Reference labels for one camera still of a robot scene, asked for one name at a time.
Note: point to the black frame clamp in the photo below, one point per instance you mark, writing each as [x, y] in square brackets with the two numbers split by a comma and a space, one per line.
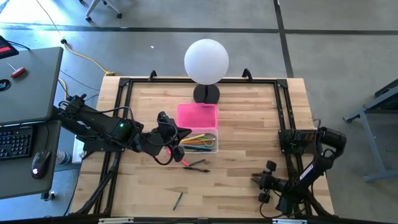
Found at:
[247, 74]
[153, 74]

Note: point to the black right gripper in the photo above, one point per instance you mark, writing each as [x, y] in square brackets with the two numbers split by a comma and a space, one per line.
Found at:
[273, 183]

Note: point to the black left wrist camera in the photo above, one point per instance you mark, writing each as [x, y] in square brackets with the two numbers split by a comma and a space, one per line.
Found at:
[166, 127]

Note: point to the dark green crayon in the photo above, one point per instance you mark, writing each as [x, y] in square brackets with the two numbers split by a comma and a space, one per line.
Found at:
[196, 162]

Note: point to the black device red stripe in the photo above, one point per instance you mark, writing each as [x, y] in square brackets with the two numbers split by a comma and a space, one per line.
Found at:
[6, 49]

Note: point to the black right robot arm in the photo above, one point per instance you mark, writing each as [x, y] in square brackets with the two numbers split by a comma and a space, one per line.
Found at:
[311, 174]

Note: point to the black computer mouse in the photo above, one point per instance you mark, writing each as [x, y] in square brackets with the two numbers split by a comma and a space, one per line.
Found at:
[40, 165]

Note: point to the white bracket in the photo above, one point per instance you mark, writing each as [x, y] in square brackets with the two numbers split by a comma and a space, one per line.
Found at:
[289, 221]
[115, 221]

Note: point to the white box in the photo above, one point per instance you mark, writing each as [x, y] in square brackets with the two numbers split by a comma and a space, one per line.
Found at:
[77, 152]

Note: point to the pink marker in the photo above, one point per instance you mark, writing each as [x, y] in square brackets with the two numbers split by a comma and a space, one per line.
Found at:
[185, 162]

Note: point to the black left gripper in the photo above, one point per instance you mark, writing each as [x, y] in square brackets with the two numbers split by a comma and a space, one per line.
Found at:
[178, 154]

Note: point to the grey metal cart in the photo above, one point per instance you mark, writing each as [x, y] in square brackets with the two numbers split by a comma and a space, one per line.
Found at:
[367, 110]

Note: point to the grey office chair base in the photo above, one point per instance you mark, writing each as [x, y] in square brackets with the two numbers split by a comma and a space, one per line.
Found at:
[119, 15]

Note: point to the short dark marker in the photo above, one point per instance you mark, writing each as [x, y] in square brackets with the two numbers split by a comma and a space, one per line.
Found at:
[178, 201]

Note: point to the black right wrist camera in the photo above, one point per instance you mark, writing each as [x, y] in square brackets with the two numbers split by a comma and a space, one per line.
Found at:
[274, 184]

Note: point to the clear plastic supply box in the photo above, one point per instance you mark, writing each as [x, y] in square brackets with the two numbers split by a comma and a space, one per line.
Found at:
[213, 150]

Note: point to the dark grey desk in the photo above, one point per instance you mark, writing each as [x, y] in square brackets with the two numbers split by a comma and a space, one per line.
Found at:
[18, 183]

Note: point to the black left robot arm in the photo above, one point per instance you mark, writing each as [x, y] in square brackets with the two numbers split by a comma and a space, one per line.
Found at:
[99, 123]

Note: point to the thin black pen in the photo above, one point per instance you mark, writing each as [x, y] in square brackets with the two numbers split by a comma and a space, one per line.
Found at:
[196, 169]

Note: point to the black keyboard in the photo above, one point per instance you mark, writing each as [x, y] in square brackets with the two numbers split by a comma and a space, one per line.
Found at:
[15, 143]

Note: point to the black aluminium table frame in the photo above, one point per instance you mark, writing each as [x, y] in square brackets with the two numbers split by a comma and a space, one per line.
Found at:
[264, 81]

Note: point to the clear water bottle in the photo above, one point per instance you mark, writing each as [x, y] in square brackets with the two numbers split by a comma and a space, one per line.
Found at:
[63, 158]

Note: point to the white globe lamp black stand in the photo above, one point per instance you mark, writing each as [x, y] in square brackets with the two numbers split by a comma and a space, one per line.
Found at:
[206, 60]

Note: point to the pink plastic box lid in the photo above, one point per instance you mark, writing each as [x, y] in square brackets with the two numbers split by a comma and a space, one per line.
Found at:
[196, 116]

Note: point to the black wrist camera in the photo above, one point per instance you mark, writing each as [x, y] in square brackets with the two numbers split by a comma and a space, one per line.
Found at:
[166, 127]
[274, 184]

